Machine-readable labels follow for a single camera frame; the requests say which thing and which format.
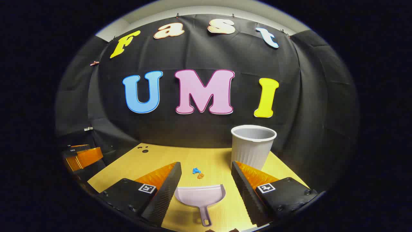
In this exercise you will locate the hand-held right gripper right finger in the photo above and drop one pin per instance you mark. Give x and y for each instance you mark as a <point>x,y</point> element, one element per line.
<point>246,196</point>

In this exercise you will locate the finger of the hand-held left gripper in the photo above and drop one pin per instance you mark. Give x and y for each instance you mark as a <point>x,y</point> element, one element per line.
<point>87,158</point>
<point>75,151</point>

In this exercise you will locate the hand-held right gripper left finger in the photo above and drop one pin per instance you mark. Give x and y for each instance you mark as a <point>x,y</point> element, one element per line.
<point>167,193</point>

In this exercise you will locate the lilac plastic dustpan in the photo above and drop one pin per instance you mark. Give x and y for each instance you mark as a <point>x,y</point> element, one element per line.
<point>199,195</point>

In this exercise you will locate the blue paper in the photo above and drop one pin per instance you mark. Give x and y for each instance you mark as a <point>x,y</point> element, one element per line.
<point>196,170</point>

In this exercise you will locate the orange paper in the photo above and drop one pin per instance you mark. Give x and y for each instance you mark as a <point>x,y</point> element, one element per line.
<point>200,176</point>

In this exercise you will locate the white ribbed garbage bin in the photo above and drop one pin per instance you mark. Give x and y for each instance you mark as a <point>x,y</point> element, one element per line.
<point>252,151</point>

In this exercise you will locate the yellow wooden desktop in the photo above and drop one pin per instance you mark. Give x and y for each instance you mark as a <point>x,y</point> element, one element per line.
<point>206,158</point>

